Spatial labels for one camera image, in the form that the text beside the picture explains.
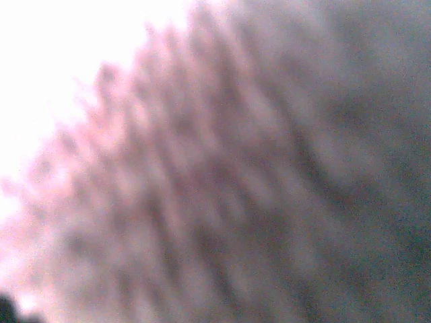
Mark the grey plush pillowcase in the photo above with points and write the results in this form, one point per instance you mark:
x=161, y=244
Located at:
x=270, y=162

